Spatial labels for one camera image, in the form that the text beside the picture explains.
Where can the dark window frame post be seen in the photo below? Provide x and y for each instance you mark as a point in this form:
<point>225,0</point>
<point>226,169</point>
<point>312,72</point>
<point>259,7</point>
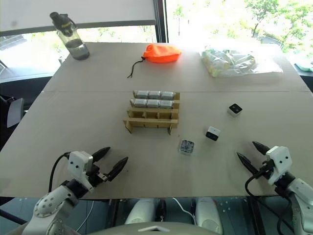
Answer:
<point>161,22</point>

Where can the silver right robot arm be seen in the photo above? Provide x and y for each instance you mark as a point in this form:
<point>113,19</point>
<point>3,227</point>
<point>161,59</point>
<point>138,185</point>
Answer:
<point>303,200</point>

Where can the white robot right leg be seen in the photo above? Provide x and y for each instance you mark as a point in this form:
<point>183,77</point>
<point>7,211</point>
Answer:
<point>207,214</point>

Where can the teal cloth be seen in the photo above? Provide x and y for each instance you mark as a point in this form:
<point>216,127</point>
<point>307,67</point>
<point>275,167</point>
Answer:
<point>305,66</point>

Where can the white robot leg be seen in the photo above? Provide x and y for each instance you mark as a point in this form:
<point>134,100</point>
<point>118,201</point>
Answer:
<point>141,211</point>
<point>207,214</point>

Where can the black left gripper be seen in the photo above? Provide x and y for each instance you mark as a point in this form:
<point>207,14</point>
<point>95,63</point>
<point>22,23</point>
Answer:
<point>96,175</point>

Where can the white cube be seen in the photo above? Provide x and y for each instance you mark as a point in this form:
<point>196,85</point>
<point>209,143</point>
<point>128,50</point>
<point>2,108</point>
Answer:
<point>235,110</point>
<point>212,133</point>

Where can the clear plastic bag with packets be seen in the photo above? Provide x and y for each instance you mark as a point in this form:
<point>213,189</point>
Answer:
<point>227,62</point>

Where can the white roller blind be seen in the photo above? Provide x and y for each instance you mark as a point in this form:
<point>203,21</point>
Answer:
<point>73,11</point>

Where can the grey robot torso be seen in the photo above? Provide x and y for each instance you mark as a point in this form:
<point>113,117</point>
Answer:
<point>154,229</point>

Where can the grey office chair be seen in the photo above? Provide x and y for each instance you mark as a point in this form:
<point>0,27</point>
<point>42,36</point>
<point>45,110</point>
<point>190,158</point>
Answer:
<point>14,112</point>

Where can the clear water bottle black lid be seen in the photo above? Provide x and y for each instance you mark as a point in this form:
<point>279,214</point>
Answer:
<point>73,41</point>

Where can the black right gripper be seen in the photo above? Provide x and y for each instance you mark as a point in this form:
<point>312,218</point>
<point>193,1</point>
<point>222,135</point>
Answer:
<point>265,170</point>

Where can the white robot left leg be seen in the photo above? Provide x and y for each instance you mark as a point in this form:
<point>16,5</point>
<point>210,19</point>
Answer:
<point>141,211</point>

